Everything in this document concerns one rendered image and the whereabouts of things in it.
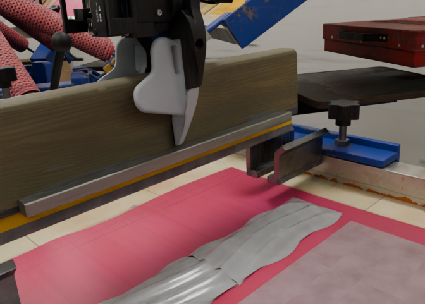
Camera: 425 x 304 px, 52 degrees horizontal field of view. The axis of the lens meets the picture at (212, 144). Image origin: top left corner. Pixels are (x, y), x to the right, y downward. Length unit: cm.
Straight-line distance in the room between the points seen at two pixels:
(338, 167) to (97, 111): 36
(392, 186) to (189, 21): 34
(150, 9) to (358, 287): 29
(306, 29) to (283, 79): 221
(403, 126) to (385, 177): 193
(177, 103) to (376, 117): 223
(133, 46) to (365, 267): 29
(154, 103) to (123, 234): 20
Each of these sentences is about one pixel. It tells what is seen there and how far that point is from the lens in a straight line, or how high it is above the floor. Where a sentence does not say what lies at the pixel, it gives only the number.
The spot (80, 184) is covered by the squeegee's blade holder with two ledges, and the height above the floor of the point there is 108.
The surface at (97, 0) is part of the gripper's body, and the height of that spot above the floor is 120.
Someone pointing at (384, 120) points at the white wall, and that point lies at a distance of 254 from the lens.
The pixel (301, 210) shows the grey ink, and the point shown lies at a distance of 52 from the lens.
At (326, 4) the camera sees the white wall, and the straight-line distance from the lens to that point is 263.
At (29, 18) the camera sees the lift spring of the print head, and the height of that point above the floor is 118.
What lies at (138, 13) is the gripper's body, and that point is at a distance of 34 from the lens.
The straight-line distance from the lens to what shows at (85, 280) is 44.
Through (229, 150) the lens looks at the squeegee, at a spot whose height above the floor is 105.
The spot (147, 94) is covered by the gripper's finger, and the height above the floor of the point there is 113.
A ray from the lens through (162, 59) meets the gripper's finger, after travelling 35.
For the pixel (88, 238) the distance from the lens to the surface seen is 51.
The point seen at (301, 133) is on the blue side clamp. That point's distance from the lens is 67.
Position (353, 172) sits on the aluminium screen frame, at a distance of 60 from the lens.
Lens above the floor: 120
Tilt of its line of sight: 18 degrees down
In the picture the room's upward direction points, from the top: 3 degrees counter-clockwise
